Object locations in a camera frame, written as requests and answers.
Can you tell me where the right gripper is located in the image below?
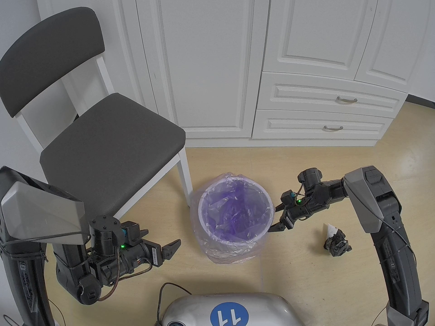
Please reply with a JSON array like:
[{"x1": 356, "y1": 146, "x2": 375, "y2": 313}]
[{"x1": 268, "y1": 202, "x2": 310, "y2": 233}]

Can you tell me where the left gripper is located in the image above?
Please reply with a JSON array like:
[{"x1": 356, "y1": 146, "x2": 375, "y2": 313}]
[{"x1": 122, "y1": 228, "x2": 182, "y2": 273}]

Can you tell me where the purple plastic bag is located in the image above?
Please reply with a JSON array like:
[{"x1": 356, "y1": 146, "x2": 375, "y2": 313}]
[{"x1": 190, "y1": 173, "x2": 275, "y2": 265}]

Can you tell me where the black plastic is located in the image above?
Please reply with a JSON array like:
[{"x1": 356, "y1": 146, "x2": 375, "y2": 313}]
[{"x1": 323, "y1": 228, "x2": 353, "y2": 257}]

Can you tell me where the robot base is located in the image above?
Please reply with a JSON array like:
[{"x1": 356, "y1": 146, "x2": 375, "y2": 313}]
[{"x1": 163, "y1": 292, "x2": 305, "y2": 326}]

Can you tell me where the white trash bin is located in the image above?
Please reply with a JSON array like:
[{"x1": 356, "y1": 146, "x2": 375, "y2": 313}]
[{"x1": 198, "y1": 179, "x2": 274, "y2": 261}]

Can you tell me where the dark grey white chair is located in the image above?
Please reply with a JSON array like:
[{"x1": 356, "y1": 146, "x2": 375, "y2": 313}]
[{"x1": 0, "y1": 7, "x2": 196, "y2": 223}]

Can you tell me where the white wardrobe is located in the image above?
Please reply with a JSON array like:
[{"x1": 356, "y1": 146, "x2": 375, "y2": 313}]
[{"x1": 34, "y1": 0, "x2": 427, "y2": 149}]

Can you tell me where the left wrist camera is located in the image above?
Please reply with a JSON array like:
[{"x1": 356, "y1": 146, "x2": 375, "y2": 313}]
[{"x1": 120, "y1": 221, "x2": 142, "y2": 249}]

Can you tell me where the black cable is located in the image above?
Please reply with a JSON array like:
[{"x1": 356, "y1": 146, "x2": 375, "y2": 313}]
[
  {"x1": 156, "y1": 282, "x2": 191, "y2": 325},
  {"x1": 373, "y1": 305, "x2": 392, "y2": 326}
]

